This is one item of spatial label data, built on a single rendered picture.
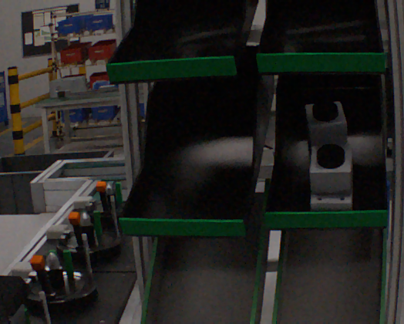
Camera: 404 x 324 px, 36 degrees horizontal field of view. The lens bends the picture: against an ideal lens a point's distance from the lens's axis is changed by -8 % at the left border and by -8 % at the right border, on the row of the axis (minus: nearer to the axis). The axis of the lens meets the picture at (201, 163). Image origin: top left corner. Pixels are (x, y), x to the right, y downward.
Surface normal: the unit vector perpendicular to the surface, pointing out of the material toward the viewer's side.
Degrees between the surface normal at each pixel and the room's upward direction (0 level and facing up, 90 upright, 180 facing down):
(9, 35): 90
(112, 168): 90
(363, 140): 25
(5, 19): 90
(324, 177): 115
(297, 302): 45
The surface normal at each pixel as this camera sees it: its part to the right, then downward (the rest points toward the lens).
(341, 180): -0.19, 0.61
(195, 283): -0.21, -0.54
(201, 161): -0.16, -0.79
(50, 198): -0.07, 0.22
